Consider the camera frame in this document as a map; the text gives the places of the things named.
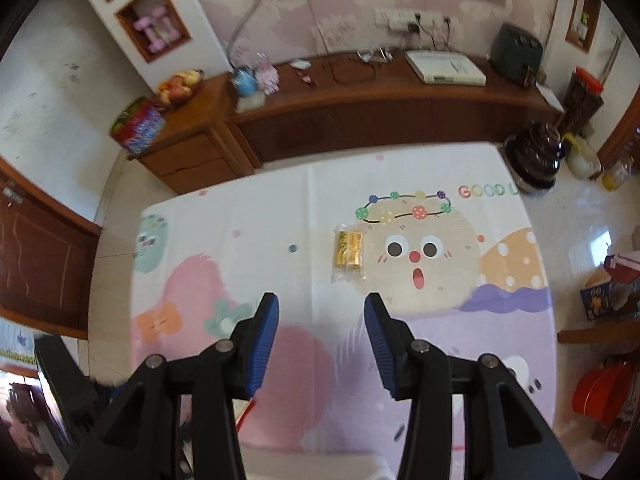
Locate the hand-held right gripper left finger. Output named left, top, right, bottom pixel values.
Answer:
left=65, top=292, right=281, bottom=480

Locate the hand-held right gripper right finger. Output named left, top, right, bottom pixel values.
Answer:
left=363, top=293, right=581, bottom=480

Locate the clear packet of yellow bars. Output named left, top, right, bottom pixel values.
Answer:
left=331, top=222, right=371, bottom=286

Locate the wooden door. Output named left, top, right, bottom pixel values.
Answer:
left=0, top=154, right=104, bottom=341

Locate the cartoon printed tablecloth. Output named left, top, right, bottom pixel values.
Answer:
left=129, top=142, right=557, bottom=461

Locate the blue printed box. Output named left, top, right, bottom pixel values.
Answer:
left=579, top=282, right=614, bottom=321

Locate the red bucket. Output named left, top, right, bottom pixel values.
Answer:
left=572, top=362, right=634, bottom=426

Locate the wooden cabinet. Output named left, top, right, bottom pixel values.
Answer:
left=127, top=49, right=567, bottom=196

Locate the dark brown ceramic jar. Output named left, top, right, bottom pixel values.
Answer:
left=503, top=120, right=569, bottom=196

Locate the round printed tin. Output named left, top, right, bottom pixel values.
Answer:
left=109, top=97, right=166, bottom=155

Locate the dark red bag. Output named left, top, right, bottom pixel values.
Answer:
left=603, top=252, right=640, bottom=284

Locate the blue snow globe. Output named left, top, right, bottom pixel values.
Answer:
left=232, top=65, right=259, bottom=97

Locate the pink ornament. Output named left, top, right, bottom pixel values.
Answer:
left=256, top=59, right=280, bottom=96

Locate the fruit bowl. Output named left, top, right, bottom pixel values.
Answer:
left=155, top=68, right=206, bottom=107

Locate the white jug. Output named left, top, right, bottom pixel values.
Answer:
left=562, top=132, right=602, bottom=180

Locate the white set-top box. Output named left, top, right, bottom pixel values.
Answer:
left=404, top=49, right=487, bottom=86

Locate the yellow oil bottle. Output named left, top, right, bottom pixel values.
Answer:
left=602, top=157, right=635, bottom=191

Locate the white paper sheet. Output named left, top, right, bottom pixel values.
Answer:
left=537, top=84, right=566, bottom=114

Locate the dark jar with red lid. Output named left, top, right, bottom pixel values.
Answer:
left=559, top=67, right=605, bottom=136

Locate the dark green air fryer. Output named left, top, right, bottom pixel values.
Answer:
left=489, top=22, right=544, bottom=86

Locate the black cable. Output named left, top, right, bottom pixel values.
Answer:
left=324, top=57, right=377, bottom=87

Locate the white cable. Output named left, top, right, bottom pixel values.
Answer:
left=357, top=47, right=394, bottom=64

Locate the white wall socket strip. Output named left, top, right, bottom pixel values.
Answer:
left=374, top=7, right=452, bottom=34

